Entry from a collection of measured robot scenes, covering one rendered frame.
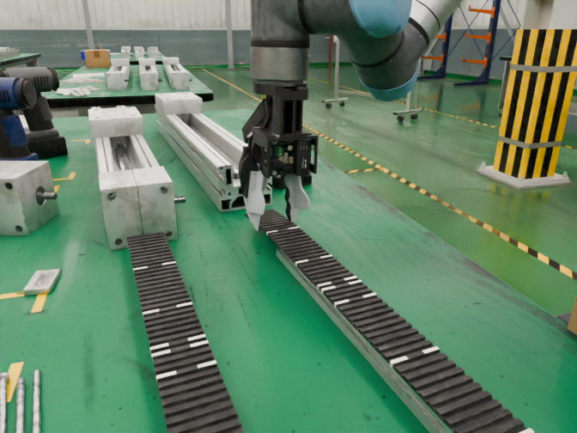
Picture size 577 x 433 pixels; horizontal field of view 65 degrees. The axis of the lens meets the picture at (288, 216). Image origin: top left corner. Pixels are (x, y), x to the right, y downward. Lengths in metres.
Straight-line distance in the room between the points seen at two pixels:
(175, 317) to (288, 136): 0.26
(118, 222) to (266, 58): 0.32
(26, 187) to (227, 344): 0.46
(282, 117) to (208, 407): 0.35
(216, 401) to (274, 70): 0.38
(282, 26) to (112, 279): 0.38
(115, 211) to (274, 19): 0.34
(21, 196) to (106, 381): 0.41
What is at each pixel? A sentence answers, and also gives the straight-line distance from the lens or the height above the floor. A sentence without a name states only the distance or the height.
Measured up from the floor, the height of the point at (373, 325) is 0.81.
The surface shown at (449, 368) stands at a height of 0.81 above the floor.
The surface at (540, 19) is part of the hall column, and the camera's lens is 4.06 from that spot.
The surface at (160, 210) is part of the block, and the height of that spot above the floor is 0.83.
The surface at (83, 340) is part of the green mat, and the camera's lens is 0.54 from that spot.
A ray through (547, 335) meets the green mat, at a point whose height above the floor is 0.78.
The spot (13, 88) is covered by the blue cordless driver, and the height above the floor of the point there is 0.98.
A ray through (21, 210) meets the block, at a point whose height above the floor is 0.82.
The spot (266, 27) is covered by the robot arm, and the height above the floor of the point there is 1.08.
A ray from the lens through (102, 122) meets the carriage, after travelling 1.08.
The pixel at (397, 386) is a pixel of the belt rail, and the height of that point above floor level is 0.79.
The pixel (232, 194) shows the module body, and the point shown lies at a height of 0.81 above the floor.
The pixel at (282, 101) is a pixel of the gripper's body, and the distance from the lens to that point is 0.57.
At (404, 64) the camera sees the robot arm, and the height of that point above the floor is 1.04.
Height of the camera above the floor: 1.08
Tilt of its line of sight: 22 degrees down
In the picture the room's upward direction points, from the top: straight up
